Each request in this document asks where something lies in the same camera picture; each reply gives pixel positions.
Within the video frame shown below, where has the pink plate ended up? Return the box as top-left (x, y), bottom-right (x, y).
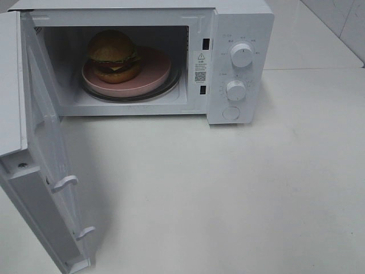
top-left (82, 46), bottom-right (172, 98)

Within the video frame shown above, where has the burger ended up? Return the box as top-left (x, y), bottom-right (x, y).
top-left (87, 30), bottom-right (141, 84)

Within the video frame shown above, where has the white microwave door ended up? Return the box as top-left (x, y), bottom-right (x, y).
top-left (1, 11), bottom-right (94, 273)

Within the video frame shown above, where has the round door release button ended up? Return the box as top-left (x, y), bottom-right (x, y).
top-left (222, 107), bottom-right (240, 120)

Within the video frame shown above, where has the glass turntable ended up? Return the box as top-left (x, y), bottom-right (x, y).
top-left (82, 67), bottom-right (181, 103)

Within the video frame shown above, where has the white timer knob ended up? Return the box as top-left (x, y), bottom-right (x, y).
top-left (226, 80), bottom-right (246, 101)

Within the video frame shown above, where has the white microwave oven body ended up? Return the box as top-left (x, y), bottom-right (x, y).
top-left (7, 1), bottom-right (274, 124)

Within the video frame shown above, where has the white power knob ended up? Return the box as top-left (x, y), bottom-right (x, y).
top-left (229, 41), bottom-right (254, 68)

